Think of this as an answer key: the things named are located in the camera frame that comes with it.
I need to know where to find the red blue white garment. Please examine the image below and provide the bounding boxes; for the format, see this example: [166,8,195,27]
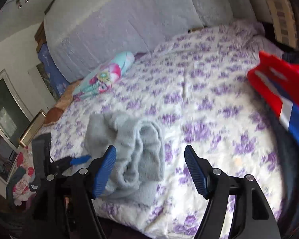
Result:
[247,51,299,146]

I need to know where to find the dark navy garment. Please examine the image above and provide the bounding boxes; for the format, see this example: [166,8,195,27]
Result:
[261,99,299,238]

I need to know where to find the folded colourful floral blanket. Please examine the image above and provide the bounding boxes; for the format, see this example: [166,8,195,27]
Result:
[72,51,135,101]

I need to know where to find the purple floral bedspread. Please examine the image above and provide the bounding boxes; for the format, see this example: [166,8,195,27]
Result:
[40,21,284,238]

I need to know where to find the ceiling spot lamp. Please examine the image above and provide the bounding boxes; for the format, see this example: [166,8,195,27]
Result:
[15,0,30,9]

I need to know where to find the grey fleece pants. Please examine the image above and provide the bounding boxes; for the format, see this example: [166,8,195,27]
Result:
[83,111,165,206]

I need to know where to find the orange brown pillow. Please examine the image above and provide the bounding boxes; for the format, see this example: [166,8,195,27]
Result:
[43,79,82,126]

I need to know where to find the brown checked curtain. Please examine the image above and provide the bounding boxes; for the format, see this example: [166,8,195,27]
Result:
[266,0,299,49]

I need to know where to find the white lace headboard cover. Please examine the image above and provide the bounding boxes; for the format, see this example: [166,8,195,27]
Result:
[44,0,256,82]

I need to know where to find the dark window with white frame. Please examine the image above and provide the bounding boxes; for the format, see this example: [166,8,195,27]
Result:
[0,70,33,197]

